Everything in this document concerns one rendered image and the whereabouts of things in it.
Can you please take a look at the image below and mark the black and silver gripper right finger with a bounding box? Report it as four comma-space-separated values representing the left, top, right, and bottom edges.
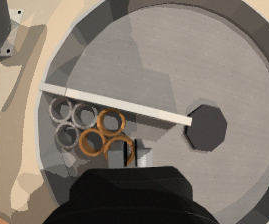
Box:
134, 139, 153, 168

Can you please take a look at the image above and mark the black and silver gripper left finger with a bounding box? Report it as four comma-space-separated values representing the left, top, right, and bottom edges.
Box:
107, 140, 128, 169

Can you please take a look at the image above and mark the grey metal ring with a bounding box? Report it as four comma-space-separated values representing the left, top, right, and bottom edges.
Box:
71, 101, 101, 130
49, 96, 77, 123
55, 121, 85, 149

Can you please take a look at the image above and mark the bronze ring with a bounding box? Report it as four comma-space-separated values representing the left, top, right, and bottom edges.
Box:
96, 108, 126, 137
104, 134, 135, 165
79, 127, 109, 156

